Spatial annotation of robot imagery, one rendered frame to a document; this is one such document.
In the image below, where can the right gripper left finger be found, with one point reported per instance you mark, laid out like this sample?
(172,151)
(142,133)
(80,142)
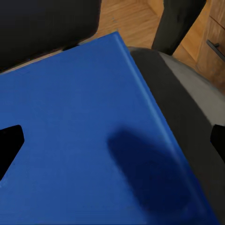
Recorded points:
(11,140)

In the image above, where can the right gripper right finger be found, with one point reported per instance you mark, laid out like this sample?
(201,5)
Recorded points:
(217,138)

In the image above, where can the bookcase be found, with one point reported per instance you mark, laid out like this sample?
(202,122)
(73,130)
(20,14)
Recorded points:
(193,39)

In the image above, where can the swivel chair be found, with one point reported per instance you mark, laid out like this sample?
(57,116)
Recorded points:
(190,103)

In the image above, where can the cabinet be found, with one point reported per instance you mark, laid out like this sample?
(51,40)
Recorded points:
(211,57)

